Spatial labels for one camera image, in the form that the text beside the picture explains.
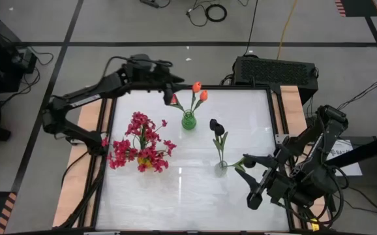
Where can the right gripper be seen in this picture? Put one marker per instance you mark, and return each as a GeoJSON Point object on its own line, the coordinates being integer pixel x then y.
{"type": "Point", "coordinates": [280, 189]}

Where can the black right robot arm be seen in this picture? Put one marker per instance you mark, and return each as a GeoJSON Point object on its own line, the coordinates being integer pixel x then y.
{"type": "Point", "coordinates": [322, 140]}

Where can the black overhead support beam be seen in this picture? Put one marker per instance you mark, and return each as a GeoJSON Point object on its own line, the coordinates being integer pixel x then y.
{"type": "Point", "coordinates": [364, 151]}

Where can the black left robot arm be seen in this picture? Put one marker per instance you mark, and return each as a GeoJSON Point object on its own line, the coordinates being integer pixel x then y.
{"type": "Point", "coordinates": [77, 96]}

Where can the white paper sign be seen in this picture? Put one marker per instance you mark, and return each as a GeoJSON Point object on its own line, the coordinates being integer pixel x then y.
{"type": "Point", "coordinates": [351, 166]}

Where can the yellow glass vase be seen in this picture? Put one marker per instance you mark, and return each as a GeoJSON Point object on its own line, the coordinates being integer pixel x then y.
{"type": "Point", "coordinates": [144, 162]}

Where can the green glass vase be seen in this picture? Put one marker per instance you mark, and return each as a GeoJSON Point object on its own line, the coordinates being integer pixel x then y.
{"type": "Point", "coordinates": [188, 122]}

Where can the black power strip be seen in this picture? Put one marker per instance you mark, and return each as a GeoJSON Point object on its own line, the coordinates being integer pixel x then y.
{"type": "Point", "coordinates": [149, 3]}

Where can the black perforated computer case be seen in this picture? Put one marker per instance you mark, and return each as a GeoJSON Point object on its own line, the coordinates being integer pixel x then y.
{"type": "Point", "coordinates": [273, 70]}

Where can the red carnation stem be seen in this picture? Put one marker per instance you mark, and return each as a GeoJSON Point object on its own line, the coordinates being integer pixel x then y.
{"type": "Point", "coordinates": [157, 163]}

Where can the orange artificial tulip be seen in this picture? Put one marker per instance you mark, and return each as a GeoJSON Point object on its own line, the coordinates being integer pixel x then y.
{"type": "Point", "coordinates": [196, 87]}
{"type": "Point", "coordinates": [174, 100]}
{"type": "Point", "coordinates": [203, 95]}

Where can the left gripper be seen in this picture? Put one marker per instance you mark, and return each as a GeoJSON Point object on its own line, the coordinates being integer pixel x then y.
{"type": "Point", "coordinates": [146, 72]}

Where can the black metal frame post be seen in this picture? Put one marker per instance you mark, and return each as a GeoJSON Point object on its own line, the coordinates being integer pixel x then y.
{"type": "Point", "coordinates": [208, 87]}

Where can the silver metal plate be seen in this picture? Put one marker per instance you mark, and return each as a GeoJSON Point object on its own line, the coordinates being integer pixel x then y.
{"type": "Point", "coordinates": [280, 138]}

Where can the wooden base board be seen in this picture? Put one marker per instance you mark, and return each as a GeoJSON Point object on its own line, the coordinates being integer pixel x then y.
{"type": "Point", "coordinates": [90, 107]}

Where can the clear glass vase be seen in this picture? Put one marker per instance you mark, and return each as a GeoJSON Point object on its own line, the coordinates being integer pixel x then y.
{"type": "Point", "coordinates": [221, 169]}

